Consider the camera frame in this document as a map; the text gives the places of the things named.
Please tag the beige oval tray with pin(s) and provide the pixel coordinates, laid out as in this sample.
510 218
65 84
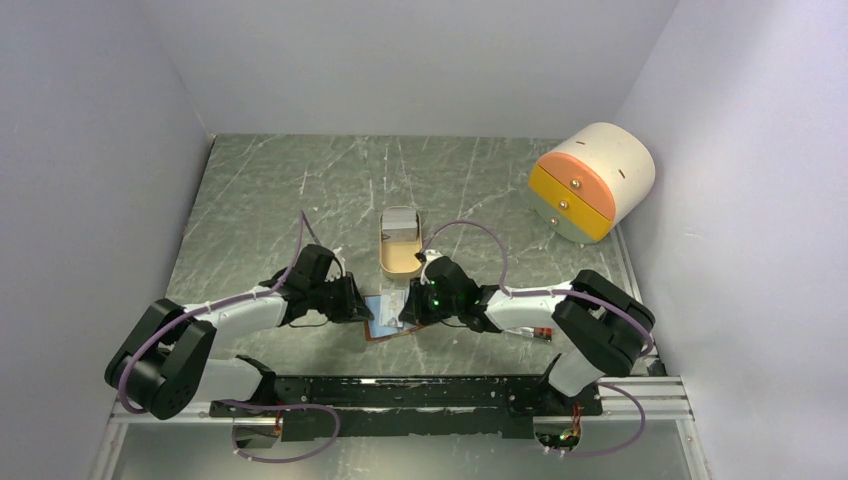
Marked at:
397 259

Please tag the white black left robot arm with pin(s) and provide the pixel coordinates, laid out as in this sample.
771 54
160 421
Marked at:
165 362

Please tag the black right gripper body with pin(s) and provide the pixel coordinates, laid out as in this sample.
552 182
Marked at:
433 306

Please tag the aluminium frame rail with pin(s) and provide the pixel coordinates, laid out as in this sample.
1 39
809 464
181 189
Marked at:
630 398

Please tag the round pastel drawer cabinet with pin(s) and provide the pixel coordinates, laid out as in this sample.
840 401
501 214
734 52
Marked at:
587 184

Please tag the stack of credit cards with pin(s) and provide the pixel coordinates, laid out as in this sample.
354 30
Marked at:
399 224

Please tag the white VIP credit card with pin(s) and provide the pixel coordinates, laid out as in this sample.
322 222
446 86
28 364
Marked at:
391 303

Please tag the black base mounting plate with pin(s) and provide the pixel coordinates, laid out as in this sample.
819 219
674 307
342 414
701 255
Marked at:
508 405

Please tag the pack of coloured markers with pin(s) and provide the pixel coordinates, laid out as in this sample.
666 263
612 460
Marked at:
535 333

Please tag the brown leather card holder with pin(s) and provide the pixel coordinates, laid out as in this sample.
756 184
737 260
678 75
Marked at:
375 333

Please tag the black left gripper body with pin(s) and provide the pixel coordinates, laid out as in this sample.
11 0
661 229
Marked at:
331 297

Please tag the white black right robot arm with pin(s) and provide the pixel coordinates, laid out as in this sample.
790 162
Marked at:
608 329

